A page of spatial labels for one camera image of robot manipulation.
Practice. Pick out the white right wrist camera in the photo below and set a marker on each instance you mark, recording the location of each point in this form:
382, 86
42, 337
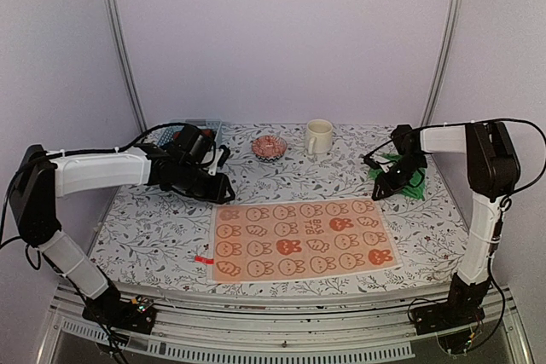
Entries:
375, 164

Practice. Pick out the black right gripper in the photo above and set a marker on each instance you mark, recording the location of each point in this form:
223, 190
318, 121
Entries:
388, 185

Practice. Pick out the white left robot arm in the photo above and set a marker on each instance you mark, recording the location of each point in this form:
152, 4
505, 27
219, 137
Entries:
45, 176

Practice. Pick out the cream ceramic mug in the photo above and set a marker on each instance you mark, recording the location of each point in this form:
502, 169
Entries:
318, 136

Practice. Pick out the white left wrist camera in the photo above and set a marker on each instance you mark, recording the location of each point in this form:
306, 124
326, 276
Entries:
220, 156

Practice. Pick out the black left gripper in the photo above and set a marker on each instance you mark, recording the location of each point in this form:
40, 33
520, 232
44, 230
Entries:
218, 194

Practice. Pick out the orange rabbit print towel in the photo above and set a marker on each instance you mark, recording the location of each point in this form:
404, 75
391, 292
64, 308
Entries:
295, 241

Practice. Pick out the red patterned small bowl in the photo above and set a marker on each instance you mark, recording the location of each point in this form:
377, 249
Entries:
269, 148

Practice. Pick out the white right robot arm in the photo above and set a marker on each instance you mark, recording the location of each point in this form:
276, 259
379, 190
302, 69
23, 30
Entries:
493, 170

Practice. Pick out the green microfibre towel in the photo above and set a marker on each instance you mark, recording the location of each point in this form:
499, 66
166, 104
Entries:
406, 175

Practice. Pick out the aluminium right corner post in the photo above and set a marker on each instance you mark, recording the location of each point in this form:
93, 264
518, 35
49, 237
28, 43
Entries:
453, 12

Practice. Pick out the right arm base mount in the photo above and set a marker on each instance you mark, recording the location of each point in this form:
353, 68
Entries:
462, 307

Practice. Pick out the aluminium left corner post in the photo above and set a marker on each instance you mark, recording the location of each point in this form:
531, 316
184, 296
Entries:
114, 19

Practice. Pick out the aluminium front rail frame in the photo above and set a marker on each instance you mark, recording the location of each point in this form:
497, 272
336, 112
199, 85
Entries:
198, 327

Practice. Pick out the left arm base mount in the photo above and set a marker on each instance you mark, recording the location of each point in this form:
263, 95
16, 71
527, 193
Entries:
109, 309

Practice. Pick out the aluminium corner post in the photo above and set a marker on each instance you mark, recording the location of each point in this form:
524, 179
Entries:
114, 19
453, 12

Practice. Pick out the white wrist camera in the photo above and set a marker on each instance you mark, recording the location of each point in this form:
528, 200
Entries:
375, 164
220, 156

